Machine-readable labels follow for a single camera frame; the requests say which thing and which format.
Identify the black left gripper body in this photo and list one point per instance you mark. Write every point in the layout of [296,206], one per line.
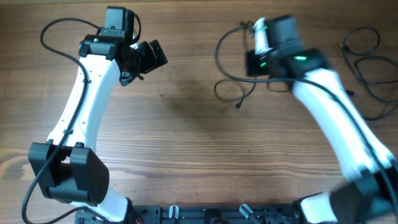
[143,61]

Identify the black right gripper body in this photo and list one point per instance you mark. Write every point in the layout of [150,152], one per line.
[258,65]

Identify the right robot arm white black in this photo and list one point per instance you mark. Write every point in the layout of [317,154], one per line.
[370,169]

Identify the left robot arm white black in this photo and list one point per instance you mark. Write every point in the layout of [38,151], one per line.
[66,166]

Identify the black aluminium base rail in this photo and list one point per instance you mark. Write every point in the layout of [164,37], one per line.
[243,214]

